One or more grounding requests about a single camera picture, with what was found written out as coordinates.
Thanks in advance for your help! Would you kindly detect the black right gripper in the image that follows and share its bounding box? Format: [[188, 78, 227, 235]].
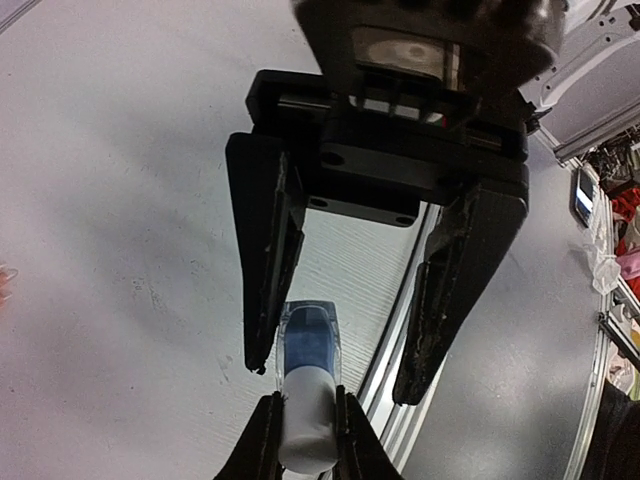
[[246, 70, 528, 228]]

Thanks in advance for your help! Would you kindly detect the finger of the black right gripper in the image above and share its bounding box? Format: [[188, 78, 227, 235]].
[[225, 132, 306, 373], [393, 180, 528, 405]]

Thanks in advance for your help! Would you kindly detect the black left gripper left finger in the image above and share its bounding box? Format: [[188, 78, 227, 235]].
[[214, 392, 284, 480]]

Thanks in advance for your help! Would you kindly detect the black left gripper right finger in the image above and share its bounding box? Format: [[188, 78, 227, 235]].
[[333, 385, 403, 480]]

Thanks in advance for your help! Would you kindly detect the white nail polish cap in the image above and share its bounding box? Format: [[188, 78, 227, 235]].
[[278, 366, 338, 475]]

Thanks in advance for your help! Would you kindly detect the blue nail polish bottle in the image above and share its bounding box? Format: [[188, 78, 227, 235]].
[[276, 300, 342, 390]]

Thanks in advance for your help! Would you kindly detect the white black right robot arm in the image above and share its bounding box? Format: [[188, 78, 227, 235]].
[[225, 1, 565, 405]]

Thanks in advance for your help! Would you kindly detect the phone on side shelf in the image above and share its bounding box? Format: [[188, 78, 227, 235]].
[[572, 169, 595, 228]]

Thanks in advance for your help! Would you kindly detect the pile of coloured clothes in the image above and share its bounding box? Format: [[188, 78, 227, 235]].
[[601, 149, 639, 323]]

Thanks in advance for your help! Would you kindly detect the mannequin hand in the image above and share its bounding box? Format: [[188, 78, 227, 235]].
[[0, 264, 18, 307]]

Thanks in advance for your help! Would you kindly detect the aluminium table front rail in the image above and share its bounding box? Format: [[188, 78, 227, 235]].
[[358, 205, 442, 471]]

